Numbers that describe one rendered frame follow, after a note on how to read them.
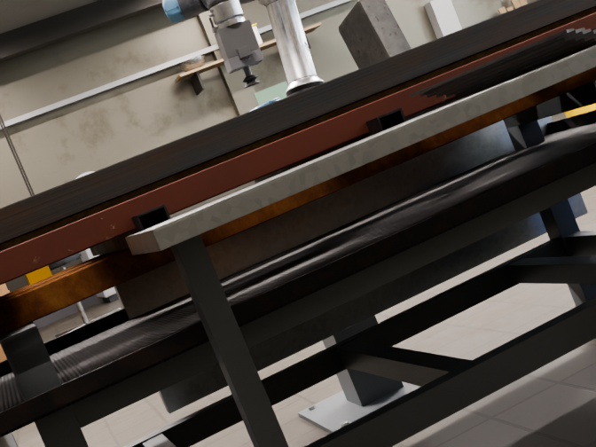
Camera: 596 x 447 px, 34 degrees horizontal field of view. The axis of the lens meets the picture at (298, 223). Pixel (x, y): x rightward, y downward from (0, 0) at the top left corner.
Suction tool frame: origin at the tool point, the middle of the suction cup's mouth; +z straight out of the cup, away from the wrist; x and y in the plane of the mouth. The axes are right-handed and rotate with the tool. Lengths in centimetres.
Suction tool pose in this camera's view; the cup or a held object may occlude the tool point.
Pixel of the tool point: (252, 85)
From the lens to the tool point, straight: 239.8
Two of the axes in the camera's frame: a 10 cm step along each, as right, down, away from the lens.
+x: -2.2, -0.1, 9.8
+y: 9.2, -3.5, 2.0
